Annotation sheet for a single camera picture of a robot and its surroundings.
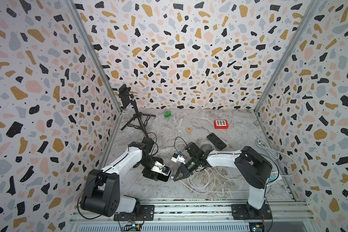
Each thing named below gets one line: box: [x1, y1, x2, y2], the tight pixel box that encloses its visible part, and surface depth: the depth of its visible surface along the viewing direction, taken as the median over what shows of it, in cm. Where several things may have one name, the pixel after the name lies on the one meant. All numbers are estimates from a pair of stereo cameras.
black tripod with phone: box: [118, 84, 157, 137], surface depth 96 cm
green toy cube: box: [163, 110, 172, 118], surface depth 119 cm
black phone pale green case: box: [206, 132, 228, 152], surface depth 105 cm
